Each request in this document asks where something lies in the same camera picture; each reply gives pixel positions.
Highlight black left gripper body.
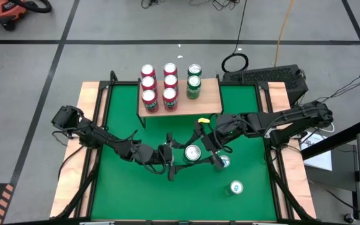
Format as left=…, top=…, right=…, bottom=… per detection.
left=157, top=133, right=176, bottom=182

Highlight green Sprite can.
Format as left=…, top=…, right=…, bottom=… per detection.
left=186, top=74, right=203, bottom=100
left=187, top=63, right=203, bottom=78
left=184, top=144, right=203, bottom=165

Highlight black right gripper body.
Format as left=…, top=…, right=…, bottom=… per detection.
left=193, top=121, right=228, bottom=171

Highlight black vacuum hose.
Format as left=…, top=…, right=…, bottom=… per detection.
left=11, top=0, right=53, bottom=14

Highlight white paper sheet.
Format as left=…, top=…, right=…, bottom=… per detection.
left=299, top=137, right=333, bottom=171

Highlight green table mat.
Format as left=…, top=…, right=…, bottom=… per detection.
left=89, top=83, right=278, bottom=221

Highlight orange shop vacuum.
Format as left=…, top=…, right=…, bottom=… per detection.
left=0, top=0, right=29, bottom=32

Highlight black diagonal beam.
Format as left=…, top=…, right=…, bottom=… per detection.
left=300, top=117, right=360, bottom=161

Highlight white cable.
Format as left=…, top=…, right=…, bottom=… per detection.
left=319, top=121, right=336, bottom=134

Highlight yellow cable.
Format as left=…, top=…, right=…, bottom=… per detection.
left=273, top=0, right=295, bottom=68

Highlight black cable tangle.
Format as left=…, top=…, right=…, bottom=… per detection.
left=189, top=0, right=242, bottom=12
left=141, top=0, right=168, bottom=9

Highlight wooden shelf black metal legs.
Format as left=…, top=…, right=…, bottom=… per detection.
left=136, top=74, right=225, bottom=129

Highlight red-orange Fanta can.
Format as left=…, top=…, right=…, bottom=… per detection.
left=162, top=74, right=179, bottom=90
left=141, top=89, right=159, bottom=114
left=162, top=62, right=178, bottom=77
left=161, top=87, right=179, bottom=112
left=140, top=64, right=156, bottom=79
left=140, top=76, right=158, bottom=92

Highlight black metal table frame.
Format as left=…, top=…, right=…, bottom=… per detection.
left=50, top=70, right=318, bottom=225

